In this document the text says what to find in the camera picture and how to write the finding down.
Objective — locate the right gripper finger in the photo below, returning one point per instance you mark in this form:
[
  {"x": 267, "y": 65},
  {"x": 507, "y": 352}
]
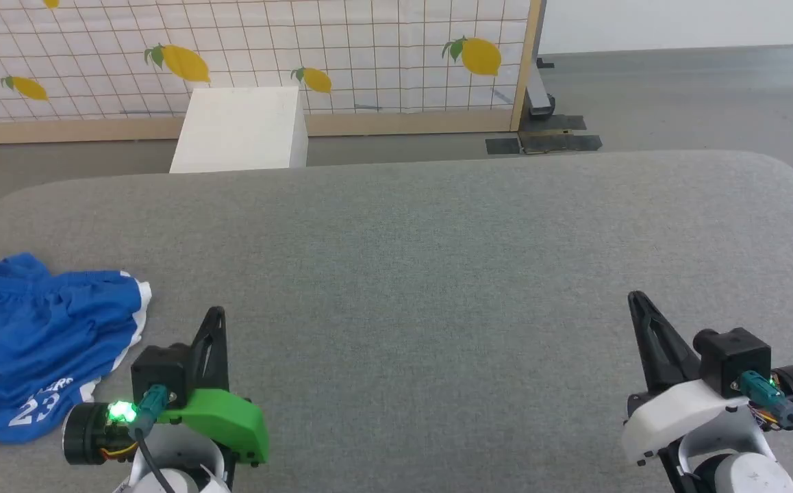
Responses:
[
  {"x": 677, "y": 363},
  {"x": 645, "y": 356}
]

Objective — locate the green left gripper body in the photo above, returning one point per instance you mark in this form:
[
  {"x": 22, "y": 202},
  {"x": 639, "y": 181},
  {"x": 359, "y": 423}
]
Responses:
[{"x": 232, "y": 418}]

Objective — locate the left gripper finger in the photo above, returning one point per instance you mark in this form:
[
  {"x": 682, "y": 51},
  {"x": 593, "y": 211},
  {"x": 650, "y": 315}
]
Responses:
[
  {"x": 217, "y": 349},
  {"x": 198, "y": 363}
]

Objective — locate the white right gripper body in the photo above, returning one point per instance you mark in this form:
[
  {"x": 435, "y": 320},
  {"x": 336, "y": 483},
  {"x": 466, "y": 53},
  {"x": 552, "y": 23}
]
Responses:
[{"x": 677, "y": 414}]

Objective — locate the blue sports shorts white trim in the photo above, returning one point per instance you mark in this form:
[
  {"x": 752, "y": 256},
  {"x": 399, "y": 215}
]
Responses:
[{"x": 27, "y": 322}]

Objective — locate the white box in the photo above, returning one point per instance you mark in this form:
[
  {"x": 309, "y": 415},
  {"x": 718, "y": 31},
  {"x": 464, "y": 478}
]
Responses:
[{"x": 239, "y": 130}]

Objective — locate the grey fabric sofa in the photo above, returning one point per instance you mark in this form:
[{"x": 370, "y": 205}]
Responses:
[{"x": 437, "y": 274}]

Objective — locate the black floor tape patch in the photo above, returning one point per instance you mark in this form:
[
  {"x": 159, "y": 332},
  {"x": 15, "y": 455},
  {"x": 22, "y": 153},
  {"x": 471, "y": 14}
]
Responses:
[
  {"x": 561, "y": 143},
  {"x": 502, "y": 146},
  {"x": 551, "y": 123}
]

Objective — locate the grey metal stand leg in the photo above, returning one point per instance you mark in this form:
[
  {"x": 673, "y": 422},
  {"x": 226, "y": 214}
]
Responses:
[{"x": 537, "y": 92}]

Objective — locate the lemon print partition panel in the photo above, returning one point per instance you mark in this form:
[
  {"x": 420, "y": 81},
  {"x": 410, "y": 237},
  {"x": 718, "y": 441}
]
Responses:
[{"x": 266, "y": 41}]

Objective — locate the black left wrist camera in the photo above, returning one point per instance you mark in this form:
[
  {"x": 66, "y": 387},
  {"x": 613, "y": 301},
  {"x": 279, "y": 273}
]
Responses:
[{"x": 160, "y": 373}]

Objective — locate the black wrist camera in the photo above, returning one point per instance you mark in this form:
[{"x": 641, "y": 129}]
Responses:
[
  {"x": 160, "y": 373},
  {"x": 735, "y": 356}
]

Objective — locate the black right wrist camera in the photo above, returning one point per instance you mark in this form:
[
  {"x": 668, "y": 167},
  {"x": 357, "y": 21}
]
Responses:
[{"x": 735, "y": 356}]

